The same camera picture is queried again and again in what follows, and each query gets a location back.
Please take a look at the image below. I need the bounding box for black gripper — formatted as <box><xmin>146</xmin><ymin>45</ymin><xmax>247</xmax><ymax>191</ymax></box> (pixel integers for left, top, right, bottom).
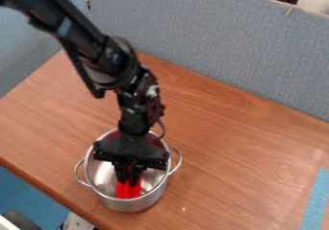
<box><xmin>92</xmin><ymin>135</ymin><xmax>170</xmax><ymax>187</ymax></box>

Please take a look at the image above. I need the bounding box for red plastic block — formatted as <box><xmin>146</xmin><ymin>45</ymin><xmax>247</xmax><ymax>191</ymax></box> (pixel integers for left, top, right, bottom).
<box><xmin>115</xmin><ymin>182</ymin><xmax>142</xmax><ymax>198</ymax></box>

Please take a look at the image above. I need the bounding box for silver metal pot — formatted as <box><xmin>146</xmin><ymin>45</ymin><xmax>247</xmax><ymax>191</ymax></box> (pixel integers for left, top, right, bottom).
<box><xmin>73</xmin><ymin>132</ymin><xmax>182</xmax><ymax>213</ymax></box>

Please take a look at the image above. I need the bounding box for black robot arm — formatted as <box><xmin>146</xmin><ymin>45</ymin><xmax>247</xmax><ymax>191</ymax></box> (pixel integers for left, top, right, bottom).
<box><xmin>0</xmin><ymin>0</ymin><xmax>170</xmax><ymax>186</ymax></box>

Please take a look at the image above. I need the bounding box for white round object below table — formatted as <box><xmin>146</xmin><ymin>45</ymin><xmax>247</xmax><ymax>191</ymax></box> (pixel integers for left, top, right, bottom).
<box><xmin>63</xmin><ymin>213</ymin><xmax>95</xmax><ymax>230</ymax></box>

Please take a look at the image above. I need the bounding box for black object bottom left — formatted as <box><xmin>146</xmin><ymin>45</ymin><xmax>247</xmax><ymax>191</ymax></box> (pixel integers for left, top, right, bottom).
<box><xmin>0</xmin><ymin>211</ymin><xmax>41</xmax><ymax>230</ymax></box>

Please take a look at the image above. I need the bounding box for blue tape strip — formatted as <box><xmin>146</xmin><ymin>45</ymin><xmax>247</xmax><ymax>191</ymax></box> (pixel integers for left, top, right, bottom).
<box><xmin>301</xmin><ymin>168</ymin><xmax>329</xmax><ymax>230</ymax></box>

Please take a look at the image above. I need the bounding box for black cable loop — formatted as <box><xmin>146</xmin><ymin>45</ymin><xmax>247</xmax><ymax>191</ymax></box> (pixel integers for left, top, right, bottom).
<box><xmin>148</xmin><ymin>119</ymin><xmax>167</xmax><ymax>141</ymax></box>

